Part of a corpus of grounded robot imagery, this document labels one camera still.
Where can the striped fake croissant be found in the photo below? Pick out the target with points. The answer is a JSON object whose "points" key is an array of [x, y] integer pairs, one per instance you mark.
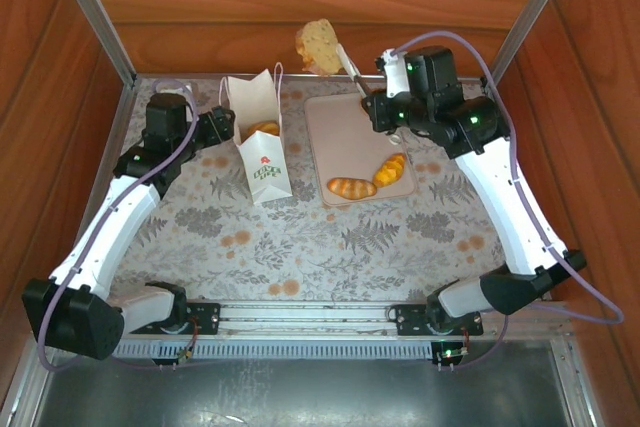
{"points": [[262, 128]]}

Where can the fake bread slice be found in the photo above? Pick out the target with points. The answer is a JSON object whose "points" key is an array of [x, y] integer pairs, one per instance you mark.
{"points": [[320, 44]]}

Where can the small orange fake bread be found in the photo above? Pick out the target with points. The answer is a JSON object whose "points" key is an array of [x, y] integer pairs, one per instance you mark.
{"points": [[390, 170]]}

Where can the long striped fake bread roll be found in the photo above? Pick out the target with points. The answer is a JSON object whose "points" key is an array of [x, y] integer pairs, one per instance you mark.
{"points": [[350, 188]]}

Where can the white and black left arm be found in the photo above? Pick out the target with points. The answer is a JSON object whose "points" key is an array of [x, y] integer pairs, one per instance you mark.
{"points": [[115, 227]]}

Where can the small white hanging loop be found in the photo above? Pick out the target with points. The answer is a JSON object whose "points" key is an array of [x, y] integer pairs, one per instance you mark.
{"points": [[395, 133]]}

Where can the pale pink tray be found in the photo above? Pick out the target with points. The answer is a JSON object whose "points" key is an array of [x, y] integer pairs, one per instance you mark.
{"points": [[345, 147]]}

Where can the floral patterned table cover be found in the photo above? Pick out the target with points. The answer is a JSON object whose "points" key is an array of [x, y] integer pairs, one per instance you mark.
{"points": [[300, 247]]}

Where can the circuit board with green light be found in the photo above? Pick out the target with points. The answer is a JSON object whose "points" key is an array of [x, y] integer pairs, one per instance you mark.
{"points": [[450, 354]]}

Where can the grey metal sheet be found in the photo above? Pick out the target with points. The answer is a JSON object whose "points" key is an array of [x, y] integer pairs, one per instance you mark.
{"points": [[325, 397]]}

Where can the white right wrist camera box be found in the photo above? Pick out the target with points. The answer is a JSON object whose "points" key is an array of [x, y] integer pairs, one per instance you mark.
{"points": [[395, 74]]}

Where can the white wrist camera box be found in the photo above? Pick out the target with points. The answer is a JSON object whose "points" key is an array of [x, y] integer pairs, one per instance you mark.
{"points": [[175, 91], [395, 74]]}

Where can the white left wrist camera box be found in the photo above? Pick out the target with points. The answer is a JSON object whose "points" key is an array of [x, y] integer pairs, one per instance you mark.
{"points": [[175, 91]]}

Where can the aluminium frame post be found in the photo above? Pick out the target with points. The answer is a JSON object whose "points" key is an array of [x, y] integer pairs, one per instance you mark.
{"points": [[95, 17], [530, 17]]}

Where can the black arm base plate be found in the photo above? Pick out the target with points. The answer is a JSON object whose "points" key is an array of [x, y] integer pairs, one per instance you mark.
{"points": [[205, 319], [407, 319]]}

